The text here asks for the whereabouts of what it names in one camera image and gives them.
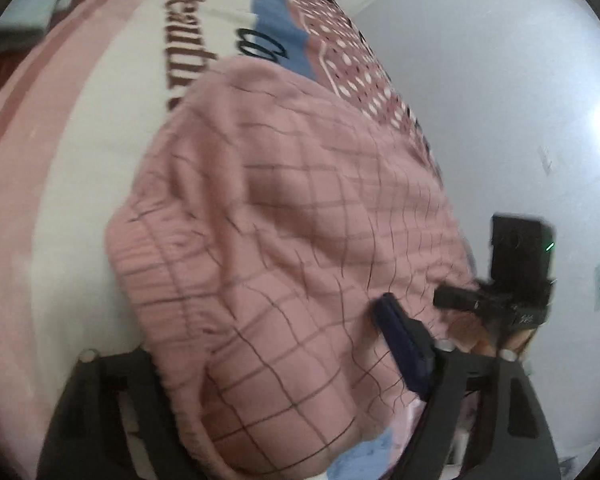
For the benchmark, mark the person's right hand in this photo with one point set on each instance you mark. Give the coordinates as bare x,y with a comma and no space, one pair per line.
467,332

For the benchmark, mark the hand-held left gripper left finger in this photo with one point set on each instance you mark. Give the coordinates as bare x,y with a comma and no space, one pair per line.
80,410

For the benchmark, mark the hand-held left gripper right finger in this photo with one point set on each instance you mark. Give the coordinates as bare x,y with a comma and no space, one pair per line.
399,342

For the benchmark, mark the pink checked pants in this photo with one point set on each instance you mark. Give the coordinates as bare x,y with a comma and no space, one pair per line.
290,260

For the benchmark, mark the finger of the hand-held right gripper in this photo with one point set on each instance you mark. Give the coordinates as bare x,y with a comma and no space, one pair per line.
455,297

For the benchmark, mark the blue denim garment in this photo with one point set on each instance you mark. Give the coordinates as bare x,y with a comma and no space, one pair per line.
370,452

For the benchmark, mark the printed blanket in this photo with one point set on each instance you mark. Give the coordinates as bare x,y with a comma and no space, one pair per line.
105,110

